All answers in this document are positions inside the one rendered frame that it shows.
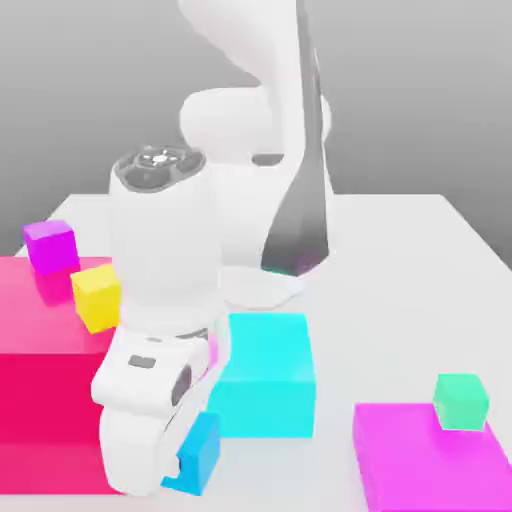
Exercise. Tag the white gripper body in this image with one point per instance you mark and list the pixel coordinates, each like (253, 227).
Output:
(130, 452)

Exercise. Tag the small blue cube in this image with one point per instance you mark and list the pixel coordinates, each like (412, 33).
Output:
(200, 456)

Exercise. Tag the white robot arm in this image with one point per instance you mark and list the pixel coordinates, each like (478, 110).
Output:
(168, 248)

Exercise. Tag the small yellow cube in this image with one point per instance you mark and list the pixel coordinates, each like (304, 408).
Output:
(98, 300)

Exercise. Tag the small purple cube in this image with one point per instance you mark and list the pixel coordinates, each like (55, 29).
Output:
(51, 250)

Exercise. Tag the small green cube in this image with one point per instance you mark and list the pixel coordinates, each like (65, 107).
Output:
(460, 404)

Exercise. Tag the large pink box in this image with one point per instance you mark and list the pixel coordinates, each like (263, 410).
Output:
(44, 384)

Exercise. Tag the large cyan box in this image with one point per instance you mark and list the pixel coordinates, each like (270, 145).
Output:
(266, 380)

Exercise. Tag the large magenta box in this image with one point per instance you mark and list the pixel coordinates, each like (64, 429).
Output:
(428, 468)

